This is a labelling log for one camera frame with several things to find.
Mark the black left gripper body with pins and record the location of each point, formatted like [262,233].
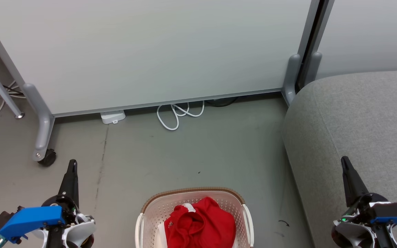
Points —
[60,201]

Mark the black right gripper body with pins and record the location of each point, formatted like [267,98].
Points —
[362,206]

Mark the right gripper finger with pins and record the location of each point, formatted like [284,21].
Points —
[353,182]

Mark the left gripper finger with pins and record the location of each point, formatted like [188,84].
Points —
[71,182]

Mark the red shirt with white panel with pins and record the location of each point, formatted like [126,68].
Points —
[202,224]

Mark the grey fabric sofa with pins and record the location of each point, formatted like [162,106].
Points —
[357,131]

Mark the black caster wheel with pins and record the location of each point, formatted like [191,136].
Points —
[48,158]

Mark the grey curved partition leg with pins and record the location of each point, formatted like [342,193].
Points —
[41,120]

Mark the white power adapter box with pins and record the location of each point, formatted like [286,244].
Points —
[113,116]

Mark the small black floor scrap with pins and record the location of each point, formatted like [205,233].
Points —
[284,223]

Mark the beige plastic laundry basket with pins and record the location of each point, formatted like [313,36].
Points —
[157,206]

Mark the grey upright partition leg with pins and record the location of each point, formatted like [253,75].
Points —
[314,67]
[291,79]

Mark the narrow white partition panel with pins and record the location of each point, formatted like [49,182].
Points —
[367,34]

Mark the large white partition panel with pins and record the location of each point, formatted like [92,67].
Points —
[150,51]

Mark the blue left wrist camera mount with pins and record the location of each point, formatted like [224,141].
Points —
[33,218]

